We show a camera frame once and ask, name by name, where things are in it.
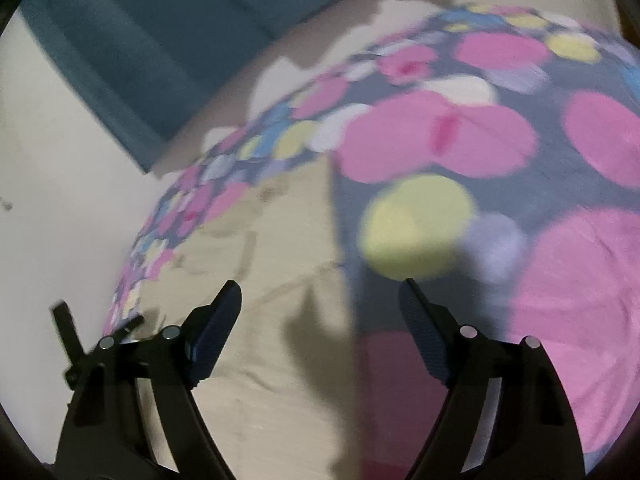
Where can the polka dot printed blanket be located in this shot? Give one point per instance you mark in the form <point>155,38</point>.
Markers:
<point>500,160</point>

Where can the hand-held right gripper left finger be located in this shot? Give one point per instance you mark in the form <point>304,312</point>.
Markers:
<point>215,340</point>

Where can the tan pillow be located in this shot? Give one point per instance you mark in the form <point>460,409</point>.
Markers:
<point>240,85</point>

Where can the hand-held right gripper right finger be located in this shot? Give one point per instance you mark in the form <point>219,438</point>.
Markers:
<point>425,340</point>

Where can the beige small garment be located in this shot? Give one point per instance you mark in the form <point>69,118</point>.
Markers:
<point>280,270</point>

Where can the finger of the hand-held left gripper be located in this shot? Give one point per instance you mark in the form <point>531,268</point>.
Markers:
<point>70,330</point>
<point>129,326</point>

